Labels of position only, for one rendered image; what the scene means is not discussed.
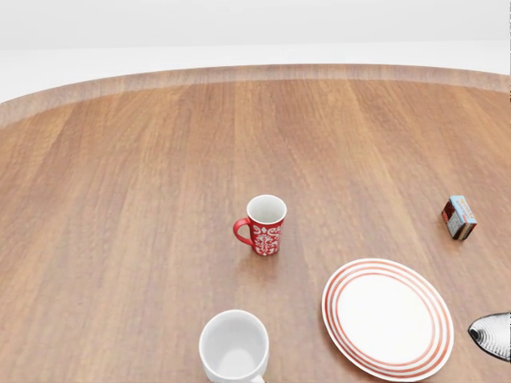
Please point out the small printed food box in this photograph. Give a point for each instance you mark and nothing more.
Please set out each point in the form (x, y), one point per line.
(459, 217)

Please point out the red white-patterned mug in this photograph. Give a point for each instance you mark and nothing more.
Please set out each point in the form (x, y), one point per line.
(264, 233)

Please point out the plain white mug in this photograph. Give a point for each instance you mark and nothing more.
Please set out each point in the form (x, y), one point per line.
(233, 351)

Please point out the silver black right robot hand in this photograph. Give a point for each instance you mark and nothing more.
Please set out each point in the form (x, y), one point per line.
(493, 336)

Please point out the white plate with red rings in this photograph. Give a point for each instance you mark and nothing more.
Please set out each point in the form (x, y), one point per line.
(386, 319)

